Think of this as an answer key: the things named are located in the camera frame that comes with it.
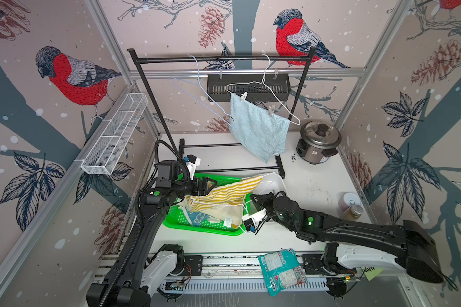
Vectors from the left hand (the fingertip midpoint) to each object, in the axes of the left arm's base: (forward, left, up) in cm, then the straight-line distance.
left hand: (212, 178), depth 74 cm
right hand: (-2, -17, -3) cm, 17 cm away
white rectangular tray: (+9, -27, -20) cm, 35 cm away
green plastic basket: (-8, +18, -22) cm, 29 cm away
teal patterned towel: (-8, +8, -20) cm, 23 cm away
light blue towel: (+26, -22, -1) cm, 34 cm away
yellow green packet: (-29, -63, -22) cm, 73 cm away
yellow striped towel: (-4, -5, -14) cm, 16 cm away
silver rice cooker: (+25, -51, -5) cm, 57 cm away
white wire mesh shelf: (+16, +42, +9) cm, 45 cm away
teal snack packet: (-28, -27, -19) cm, 43 cm away
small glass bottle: (-9, -58, -13) cm, 60 cm away
